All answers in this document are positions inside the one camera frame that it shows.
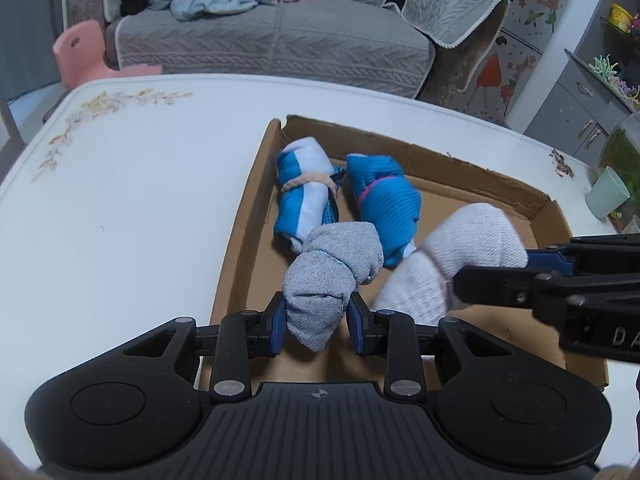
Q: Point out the artificial plants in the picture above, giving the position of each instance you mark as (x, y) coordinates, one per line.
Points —
(612, 72)

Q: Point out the glass fish bowl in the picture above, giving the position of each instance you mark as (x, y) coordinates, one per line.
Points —
(625, 155)

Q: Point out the shallow cardboard box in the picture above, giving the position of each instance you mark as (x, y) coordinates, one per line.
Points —
(450, 185)

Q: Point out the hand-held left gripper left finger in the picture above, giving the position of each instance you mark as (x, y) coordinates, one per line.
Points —
(277, 325)

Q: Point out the blue and white sock roll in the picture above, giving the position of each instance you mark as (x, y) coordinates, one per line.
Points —
(305, 200)

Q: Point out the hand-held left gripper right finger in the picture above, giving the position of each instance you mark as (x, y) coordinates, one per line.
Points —
(356, 325)

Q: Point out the grey sock roll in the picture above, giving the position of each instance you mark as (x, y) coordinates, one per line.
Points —
(325, 280)

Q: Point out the grey cabinet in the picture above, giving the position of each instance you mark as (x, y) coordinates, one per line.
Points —
(565, 105)

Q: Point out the large white knit sock roll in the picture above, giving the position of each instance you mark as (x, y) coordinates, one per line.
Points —
(470, 240)

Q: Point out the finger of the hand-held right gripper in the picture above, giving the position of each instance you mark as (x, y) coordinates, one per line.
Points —
(490, 285)
(547, 261)

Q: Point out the floral wall poster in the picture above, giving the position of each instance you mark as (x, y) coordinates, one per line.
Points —
(520, 55)

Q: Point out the pink plastic stool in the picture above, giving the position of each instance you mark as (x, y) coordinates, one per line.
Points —
(80, 55)

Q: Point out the blue sock roll pink band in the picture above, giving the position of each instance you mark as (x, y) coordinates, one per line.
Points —
(385, 200)

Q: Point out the pale green cup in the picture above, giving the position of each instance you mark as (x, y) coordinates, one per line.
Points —
(606, 195)

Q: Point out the grey quilted sofa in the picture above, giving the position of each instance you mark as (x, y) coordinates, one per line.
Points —
(280, 45)

